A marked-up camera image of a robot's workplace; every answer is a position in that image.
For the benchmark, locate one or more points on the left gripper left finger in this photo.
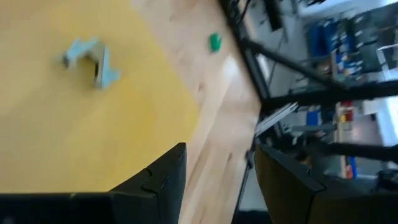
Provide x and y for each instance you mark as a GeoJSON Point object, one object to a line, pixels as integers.
{"type": "Point", "coordinates": [161, 193]}

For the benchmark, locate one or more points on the silver mounting bracket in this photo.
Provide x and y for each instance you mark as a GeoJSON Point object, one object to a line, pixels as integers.
{"type": "Point", "coordinates": [273, 119]}

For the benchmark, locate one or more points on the small green stapler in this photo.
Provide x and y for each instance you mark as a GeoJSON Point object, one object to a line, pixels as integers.
{"type": "Point", "coordinates": [215, 42]}

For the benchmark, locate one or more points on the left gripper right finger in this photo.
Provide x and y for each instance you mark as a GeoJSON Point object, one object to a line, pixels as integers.
{"type": "Point", "coordinates": [289, 193]}

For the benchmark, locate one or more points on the yellow plastic tray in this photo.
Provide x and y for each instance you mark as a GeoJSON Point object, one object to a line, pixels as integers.
{"type": "Point", "coordinates": [77, 130]}

